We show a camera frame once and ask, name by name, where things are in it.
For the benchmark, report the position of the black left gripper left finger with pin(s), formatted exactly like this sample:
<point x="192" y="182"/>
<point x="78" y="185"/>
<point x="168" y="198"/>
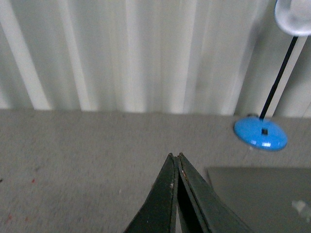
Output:
<point x="158" y="213"/>

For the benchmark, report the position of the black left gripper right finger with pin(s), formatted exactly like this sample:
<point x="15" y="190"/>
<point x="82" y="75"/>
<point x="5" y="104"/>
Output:
<point x="200" y="208"/>

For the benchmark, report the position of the blue desk lamp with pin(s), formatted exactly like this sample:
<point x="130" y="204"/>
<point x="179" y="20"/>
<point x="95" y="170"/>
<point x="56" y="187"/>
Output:
<point x="294" y="18"/>

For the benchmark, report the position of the grey laptop with black keyboard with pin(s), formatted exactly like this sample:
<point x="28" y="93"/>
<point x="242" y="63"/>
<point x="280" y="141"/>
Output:
<point x="266" y="198"/>

